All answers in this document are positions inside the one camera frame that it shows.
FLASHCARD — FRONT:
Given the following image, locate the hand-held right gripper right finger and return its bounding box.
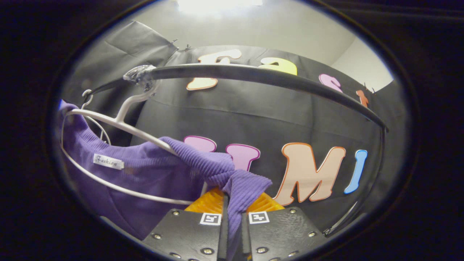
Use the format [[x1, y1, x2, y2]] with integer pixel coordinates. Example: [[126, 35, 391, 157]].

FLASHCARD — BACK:
[[241, 192, 328, 261]]

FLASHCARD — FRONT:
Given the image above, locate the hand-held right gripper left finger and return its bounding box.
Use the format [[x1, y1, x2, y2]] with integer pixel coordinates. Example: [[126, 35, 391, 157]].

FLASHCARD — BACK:
[[142, 186, 229, 261]]

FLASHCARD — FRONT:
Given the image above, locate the purple ribbed jacket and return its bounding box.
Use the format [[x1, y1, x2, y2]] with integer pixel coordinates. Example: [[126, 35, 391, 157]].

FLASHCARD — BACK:
[[57, 100, 273, 261]]

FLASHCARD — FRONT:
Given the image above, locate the white clothes hanger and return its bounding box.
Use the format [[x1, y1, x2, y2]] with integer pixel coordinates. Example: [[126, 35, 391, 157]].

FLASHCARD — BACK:
[[60, 87, 209, 206], [82, 89, 112, 145]]

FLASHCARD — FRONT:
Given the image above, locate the black clothes rack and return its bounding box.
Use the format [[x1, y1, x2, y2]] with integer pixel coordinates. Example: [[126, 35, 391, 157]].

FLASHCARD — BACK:
[[84, 63, 389, 236]]

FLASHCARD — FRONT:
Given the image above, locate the clear tape wrap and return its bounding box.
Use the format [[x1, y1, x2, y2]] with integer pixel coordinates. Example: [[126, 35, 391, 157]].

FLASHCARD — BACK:
[[123, 65, 160, 93]]

